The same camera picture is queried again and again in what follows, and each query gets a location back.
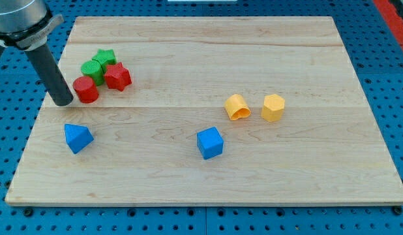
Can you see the blue cube block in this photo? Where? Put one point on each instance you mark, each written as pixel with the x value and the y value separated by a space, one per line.
pixel 210 143

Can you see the blue triangle block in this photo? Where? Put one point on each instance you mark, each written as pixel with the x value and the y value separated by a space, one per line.
pixel 77 137

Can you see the wooden board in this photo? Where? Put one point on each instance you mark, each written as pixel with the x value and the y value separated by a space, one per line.
pixel 326 150

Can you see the yellow hexagon block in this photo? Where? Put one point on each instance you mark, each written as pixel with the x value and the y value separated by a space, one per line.
pixel 273 108

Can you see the red star block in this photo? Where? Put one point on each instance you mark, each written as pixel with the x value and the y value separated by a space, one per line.
pixel 117 76

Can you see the green star block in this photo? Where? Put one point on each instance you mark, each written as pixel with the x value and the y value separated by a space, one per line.
pixel 105 58

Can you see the red cylinder block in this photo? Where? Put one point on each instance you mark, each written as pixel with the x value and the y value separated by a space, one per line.
pixel 85 89

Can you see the green cylinder block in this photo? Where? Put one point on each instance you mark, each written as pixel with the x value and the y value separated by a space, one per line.
pixel 94 70

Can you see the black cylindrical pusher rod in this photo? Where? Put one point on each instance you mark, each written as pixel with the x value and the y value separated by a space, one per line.
pixel 48 71

